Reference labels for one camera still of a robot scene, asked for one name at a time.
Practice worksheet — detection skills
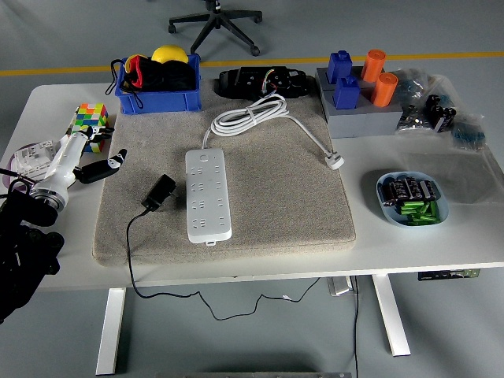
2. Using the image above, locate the silver under-table bracket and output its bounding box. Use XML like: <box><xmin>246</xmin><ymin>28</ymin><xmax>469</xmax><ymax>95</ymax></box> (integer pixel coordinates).
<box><xmin>327</xmin><ymin>276</ymin><xmax>358</xmax><ymax>296</ymax></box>

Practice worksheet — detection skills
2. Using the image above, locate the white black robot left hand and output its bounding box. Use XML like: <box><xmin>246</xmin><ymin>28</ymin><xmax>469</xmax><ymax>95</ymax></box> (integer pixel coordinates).
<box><xmin>37</xmin><ymin>124</ymin><xmax>128</xmax><ymax>192</ymax></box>

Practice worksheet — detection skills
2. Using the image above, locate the black table control box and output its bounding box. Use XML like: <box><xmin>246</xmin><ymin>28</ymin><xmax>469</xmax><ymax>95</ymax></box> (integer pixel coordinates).
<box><xmin>417</xmin><ymin>269</ymin><xmax>481</xmax><ymax>281</ymax></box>

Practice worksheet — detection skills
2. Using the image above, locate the black drawstring bag red lining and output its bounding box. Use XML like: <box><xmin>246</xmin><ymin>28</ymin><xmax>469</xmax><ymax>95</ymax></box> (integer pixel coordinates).
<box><xmin>106</xmin><ymin>54</ymin><xmax>198</xmax><ymax>109</ymax></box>

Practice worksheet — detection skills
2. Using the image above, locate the black office chair base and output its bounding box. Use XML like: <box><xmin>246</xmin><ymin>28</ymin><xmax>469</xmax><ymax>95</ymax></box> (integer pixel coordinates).
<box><xmin>168</xmin><ymin>0</ymin><xmax>263</xmax><ymax>57</ymax></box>

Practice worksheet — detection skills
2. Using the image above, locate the blue plastic bin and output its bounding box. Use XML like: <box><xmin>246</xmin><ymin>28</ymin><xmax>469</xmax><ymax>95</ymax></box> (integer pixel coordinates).
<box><xmin>113</xmin><ymin>54</ymin><xmax>202</xmax><ymax>116</ymax></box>

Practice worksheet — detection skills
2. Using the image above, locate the orange cylinder block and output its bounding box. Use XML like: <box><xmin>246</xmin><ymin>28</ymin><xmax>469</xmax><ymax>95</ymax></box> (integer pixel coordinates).
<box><xmin>369</xmin><ymin>72</ymin><xmax>399</xmax><ymax>108</ymax></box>
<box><xmin>360</xmin><ymin>48</ymin><xmax>387</xmax><ymax>83</ymax></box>

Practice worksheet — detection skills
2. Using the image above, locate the clear bag of blue parts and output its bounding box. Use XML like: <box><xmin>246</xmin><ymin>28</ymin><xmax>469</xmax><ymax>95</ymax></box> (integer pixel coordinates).
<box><xmin>448</xmin><ymin>112</ymin><xmax>487</xmax><ymax>153</ymax></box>
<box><xmin>389</xmin><ymin>67</ymin><xmax>434</xmax><ymax>106</ymax></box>

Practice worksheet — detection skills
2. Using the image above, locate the clear bag of black capacitors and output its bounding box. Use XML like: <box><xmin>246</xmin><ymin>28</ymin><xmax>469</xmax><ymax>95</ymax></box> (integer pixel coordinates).
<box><xmin>423</xmin><ymin>74</ymin><xmax>460</xmax><ymax>134</ymax></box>

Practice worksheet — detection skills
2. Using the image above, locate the light blue dish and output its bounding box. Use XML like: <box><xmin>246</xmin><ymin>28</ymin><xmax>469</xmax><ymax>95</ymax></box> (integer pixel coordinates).
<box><xmin>376</xmin><ymin>169</ymin><xmax>450</xmax><ymax>229</ymax></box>

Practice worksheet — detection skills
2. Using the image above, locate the white power strip cable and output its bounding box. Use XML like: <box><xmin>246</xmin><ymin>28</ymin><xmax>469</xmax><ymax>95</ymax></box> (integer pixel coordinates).
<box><xmin>201</xmin><ymin>93</ymin><xmax>346</xmax><ymax>171</ymax></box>

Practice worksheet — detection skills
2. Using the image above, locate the blue square block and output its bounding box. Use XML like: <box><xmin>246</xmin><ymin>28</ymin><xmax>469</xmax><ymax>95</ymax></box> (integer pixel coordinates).
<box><xmin>333</xmin><ymin>75</ymin><xmax>361</xmax><ymax>110</ymax></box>
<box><xmin>327</xmin><ymin>50</ymin><xmax>353</xmax><ymax>86</ymax></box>

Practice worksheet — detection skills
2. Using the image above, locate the white table leg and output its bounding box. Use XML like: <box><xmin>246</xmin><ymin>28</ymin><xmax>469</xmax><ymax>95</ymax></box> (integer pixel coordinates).
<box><xmin>372</xmin><ymin>274</ymin><xmax>413</xmax><ymax>358</ymax></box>
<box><xmin>95</xmin><ymin>287</ymin><xmax>127</xmax><ymax>376</ymax></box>

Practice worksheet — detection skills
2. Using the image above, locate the empty clear plastic bag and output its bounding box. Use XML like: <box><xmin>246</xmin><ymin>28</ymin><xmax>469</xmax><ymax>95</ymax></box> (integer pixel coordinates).
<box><xmin>395</xmin><ymin>147</ymin><xmax>504</xmax><ymax>206</ymax></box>

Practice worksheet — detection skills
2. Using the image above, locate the thin black adapter cord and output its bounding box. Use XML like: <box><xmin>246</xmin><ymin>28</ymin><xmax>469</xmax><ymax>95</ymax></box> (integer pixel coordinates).
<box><xmin>124</xmin><ymin>206</ymin><xmax>321</xmax><ymax>321</ymax></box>

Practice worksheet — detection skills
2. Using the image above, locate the black hanging cable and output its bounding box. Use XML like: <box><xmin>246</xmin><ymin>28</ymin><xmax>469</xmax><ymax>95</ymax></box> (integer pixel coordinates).
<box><xmin>352</xmin><ymin>275</ymin><xmax>361</xmax><ymax>378</ymax></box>

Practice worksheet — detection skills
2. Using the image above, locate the black power adapter plug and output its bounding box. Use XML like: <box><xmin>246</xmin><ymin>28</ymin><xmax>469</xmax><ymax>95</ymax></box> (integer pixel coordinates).
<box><xmin>140</xmin><ymin>173</ymin><xmax>177</xmax><ymax>210</ymax></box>

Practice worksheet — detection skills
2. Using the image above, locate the grey-brown fabric mat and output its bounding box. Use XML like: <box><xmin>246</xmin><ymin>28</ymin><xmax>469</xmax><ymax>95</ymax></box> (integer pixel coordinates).
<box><xmin>91</xmin><ymin>76</ymin><xmax>358</xmax><ymax>269</ymax></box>

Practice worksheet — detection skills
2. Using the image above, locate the grey block base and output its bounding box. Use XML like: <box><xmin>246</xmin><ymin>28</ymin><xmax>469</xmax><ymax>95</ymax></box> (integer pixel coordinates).
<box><xmin>315</xmin><ymin>65</ymin><xmax>405</xmax><ymax>139</ymax></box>

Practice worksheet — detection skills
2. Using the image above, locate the white wall socket module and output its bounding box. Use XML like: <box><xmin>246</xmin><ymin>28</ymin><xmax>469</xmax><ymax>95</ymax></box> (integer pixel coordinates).
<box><xmin>11</xmin><ymin>137</ymin><xmax>66</xmax><ymax>184</ymax></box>

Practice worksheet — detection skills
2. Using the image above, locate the clear bag of small dark parts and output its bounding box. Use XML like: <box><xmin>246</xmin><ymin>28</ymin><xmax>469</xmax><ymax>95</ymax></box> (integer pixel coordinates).
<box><xmin>395</xmin><ymin>102</ymin><xmax>436</xmax><ymax>137</ymax></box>

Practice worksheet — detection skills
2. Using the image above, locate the multicolour puzzle cube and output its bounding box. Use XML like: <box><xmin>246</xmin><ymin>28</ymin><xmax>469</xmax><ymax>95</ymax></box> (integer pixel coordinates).
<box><xmin>69</xmin><ymin>102</ymin><xmax>110</xmax><ymax>154</ymax></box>

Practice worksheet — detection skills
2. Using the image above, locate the black electronic device with wires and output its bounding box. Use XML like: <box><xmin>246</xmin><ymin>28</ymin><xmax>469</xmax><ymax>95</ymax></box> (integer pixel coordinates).
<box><xmin>213</xmin><ymin>65</ymin><xmax>312</xmax><ymax>99</ymax></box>

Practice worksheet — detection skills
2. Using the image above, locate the yellow ball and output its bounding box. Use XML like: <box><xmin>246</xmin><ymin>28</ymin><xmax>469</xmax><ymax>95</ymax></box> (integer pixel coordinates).
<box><xmin>151</xmin><ymin>45</ymin><xmax>189</xmax><ymax>65</ymax></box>

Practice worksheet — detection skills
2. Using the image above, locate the white power strip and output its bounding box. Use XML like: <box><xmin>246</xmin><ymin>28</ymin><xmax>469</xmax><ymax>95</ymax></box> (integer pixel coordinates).
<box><xmin>184</xmin><ymin>147</ymin><xmax>233</xmax><ymax>247</ymax></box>

